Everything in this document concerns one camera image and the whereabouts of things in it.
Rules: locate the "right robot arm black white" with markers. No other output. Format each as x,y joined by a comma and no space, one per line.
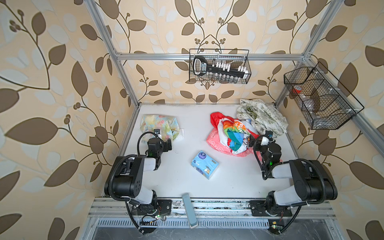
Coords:
311,184

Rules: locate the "pastel floral cloth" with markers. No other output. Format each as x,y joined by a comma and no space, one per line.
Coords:
168,126

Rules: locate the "pink patterned cloth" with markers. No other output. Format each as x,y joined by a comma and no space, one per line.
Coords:
219,144

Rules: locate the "black wire basket wall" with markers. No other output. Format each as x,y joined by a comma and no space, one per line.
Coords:
221,52
331,104

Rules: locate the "blue tissue pack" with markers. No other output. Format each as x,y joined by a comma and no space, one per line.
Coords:
204,164

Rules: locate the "grey sponge block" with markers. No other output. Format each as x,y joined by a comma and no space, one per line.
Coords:
190,212

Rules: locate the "black wire basket back wall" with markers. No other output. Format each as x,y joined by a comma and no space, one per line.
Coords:
221,52

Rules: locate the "white green print cloth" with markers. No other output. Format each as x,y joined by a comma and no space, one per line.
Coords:
262,116

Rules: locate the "black wire basket right wall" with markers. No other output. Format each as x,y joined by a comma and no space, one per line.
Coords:
331,104

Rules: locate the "red cloth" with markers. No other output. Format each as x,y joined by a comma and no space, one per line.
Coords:
216,117

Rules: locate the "black white scraper tool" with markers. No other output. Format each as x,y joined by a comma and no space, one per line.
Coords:
216,66

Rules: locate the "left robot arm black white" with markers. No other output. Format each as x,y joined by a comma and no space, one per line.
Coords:
125,182

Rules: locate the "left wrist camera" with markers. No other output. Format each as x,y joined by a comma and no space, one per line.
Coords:
157,132

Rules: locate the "rainbow cartoon cloth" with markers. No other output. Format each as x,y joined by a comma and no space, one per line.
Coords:
237,126

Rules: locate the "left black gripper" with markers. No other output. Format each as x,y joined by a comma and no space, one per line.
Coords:
164,144

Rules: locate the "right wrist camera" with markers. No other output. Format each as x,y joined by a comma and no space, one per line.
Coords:
267,138

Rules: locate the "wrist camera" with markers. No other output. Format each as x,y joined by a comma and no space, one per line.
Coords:
157,132
267,138

